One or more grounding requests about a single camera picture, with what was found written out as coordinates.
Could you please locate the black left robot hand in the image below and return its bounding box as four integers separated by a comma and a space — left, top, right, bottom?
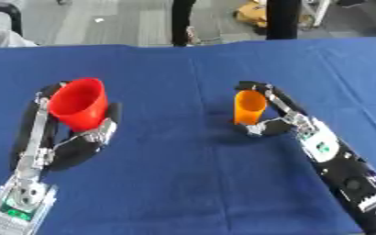
8, 81, 124, 173

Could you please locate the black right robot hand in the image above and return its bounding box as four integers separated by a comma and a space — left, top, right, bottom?
233, 80, 310, 138

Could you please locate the orange plastic cup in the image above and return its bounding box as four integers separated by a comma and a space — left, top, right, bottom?
233, 89, 269, 127

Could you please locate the red plastic cup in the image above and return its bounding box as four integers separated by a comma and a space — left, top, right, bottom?
47, 77, 111, 133

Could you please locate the yellow bag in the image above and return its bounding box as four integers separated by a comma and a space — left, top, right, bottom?
233, 0, 271, 29

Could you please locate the person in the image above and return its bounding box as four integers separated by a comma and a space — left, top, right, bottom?
170, 0, 203, 48

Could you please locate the black chair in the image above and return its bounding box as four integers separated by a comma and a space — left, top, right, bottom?
0, 0, 25, 37

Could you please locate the white metal frame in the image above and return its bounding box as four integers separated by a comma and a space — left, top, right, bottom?
300, 0, 333, 29

